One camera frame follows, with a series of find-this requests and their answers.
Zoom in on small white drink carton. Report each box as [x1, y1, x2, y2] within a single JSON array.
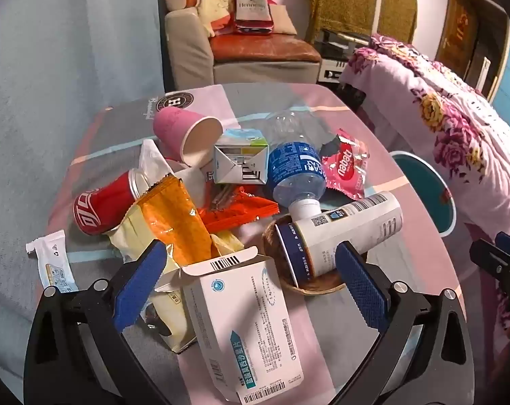
[[213, 129, 270, 186]]

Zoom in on white tissue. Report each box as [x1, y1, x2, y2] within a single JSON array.
[[137, 138, 215, 203]]

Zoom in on pale yellow cloth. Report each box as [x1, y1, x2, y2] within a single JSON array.
[[196, 0, 234, 38]]

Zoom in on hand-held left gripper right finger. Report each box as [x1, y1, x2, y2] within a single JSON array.
[[331, 240, 475, 405]]

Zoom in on beige armchair with brown seat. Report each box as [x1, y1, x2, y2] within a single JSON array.
[[164, 0, 323, 93]]

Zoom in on pink paper cup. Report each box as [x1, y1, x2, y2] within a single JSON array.
[[153, 106, 224, 168]]

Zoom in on silver audio device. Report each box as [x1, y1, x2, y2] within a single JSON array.
[[317, 57, 349, 85]]

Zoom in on red soda can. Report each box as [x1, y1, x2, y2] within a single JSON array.
[[73, 169, 150, 236]]

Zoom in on white medicine box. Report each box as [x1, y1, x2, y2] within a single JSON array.
[[181, 245, 304, 403]]

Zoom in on beige cushion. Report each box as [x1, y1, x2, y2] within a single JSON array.
[[272, 4, 298, 35]]

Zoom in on red bottle-shaped pillow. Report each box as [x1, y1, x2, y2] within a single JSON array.
[[232, 0, 277, 34]]

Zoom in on white sachet packet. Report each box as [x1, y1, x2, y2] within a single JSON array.
[[26, 230, 79, 294]]

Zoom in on red chocolate snack wrapper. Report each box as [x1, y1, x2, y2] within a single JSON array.
[[194, 185, 280, 234]]

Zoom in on clear bottle with blue label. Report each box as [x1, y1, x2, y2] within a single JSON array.
[[264, 110, 328, 220]]

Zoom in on wooden framed plaque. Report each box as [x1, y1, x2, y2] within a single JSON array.
[[434, 0, 479, 77]]

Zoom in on pink wafer wrapper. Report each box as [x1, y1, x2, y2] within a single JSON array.
[[320, 129, 371, 201]]

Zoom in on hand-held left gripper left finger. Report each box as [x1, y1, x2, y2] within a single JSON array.
[[24, 240, 171, 405]]

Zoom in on olive patterned towel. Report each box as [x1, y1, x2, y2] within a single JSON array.
[[306, 0, 418, 45]]

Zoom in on wooden door frame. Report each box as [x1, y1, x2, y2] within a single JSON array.
[[453, 0, 510, 102]]

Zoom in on white bottle with blue cap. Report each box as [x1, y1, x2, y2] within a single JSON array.
[[274, 191, 404, 288]]

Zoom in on black audio device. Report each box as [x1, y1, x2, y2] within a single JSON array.
[[320, 29, 372, 59]]

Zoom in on pink floral blanket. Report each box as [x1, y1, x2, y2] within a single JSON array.
[[338, 34, 510, 355]]

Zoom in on pale yellow ruffled wrapper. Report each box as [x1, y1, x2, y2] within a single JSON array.
[[107, 205, 245, 354]]

